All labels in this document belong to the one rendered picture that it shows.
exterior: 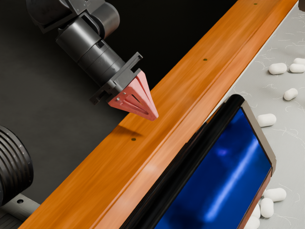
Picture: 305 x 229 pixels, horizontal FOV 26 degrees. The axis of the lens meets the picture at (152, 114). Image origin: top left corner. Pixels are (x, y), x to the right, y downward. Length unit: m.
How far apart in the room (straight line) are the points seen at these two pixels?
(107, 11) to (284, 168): 0.39
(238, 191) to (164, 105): 0.69
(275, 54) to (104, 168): 0.55
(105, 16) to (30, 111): 1.56
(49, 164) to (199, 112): 1.21
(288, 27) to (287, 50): 0.11
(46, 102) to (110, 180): 1.68
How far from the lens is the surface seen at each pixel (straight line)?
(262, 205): 1.00
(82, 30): 1.06
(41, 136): 2.49
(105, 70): 1.05
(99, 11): 1.11
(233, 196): 0.51
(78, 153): 2.39
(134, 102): 1.09
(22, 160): 1.09
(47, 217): 0.97
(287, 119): 1.23
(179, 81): 1.27
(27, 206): 1.44
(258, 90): 1.31
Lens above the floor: 1.40
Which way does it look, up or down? 33 degrees down
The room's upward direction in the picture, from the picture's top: straight up
